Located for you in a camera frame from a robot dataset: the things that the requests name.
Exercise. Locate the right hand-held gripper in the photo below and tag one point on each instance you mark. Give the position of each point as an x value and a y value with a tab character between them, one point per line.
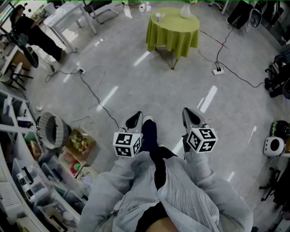
201	139

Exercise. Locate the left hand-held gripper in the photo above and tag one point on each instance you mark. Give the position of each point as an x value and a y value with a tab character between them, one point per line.
123	141

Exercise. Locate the white cotton swab container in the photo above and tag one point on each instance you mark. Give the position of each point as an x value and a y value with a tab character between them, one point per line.
158	17

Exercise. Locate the clear cotton swab container lid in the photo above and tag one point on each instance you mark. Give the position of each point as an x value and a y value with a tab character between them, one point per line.
162	15

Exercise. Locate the person's left forearm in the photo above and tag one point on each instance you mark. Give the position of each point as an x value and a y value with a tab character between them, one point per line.
113	188

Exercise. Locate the person's right forearm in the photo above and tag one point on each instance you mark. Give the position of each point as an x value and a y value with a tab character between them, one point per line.
204	192

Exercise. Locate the person's dark trouser leg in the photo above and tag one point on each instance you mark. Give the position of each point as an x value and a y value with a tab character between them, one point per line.
150	140

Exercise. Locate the person's white shoe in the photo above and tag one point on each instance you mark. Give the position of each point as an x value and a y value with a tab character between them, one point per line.
148	117

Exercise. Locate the cardboard box of toys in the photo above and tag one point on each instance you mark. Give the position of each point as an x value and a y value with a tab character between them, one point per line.
82	141

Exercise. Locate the box of red green toys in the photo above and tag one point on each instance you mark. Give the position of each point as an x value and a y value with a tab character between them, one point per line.
72	162

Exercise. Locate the white power strip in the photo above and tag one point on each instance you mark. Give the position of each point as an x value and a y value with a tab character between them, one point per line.
81	70
218	71

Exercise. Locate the grey knitted basket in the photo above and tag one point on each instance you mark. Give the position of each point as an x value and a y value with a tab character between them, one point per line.
53	131

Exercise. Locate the white round appliance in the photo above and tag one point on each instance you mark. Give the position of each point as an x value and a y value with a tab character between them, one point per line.
274	146

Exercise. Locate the green and black helmet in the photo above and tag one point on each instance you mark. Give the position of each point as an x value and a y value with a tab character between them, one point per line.
281	129

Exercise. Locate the black chair base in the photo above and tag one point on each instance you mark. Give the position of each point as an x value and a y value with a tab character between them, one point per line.
274	188

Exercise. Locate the clear plastic storage bin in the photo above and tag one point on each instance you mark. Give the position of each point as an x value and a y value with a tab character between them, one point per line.
27	179

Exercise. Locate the white storage shelf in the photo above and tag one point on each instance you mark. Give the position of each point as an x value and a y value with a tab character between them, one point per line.
15	140

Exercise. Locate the round table with green cloth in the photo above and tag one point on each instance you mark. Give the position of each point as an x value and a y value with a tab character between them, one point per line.
173	31

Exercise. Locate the white vase with plant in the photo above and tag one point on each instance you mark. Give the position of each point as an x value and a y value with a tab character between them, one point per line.
185	11

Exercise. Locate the black office chair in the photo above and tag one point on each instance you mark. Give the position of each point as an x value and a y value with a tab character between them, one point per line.
100	10

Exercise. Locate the white metal frame table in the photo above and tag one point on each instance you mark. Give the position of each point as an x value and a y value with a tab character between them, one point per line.
68	20

